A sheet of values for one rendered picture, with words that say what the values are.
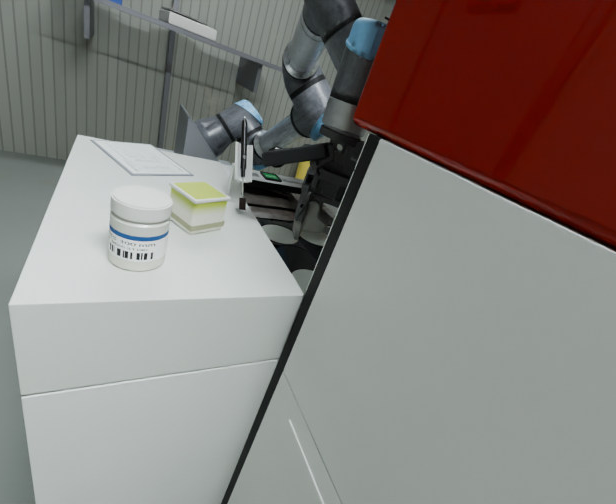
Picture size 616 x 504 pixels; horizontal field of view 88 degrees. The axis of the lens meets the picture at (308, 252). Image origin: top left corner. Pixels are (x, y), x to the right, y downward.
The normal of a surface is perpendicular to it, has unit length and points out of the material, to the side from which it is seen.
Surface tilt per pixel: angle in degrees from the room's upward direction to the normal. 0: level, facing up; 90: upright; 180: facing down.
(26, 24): 90
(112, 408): 90
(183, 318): 90
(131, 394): 90
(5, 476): 0
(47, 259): 0
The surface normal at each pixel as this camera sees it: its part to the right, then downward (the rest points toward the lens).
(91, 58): 0.43, 0.55
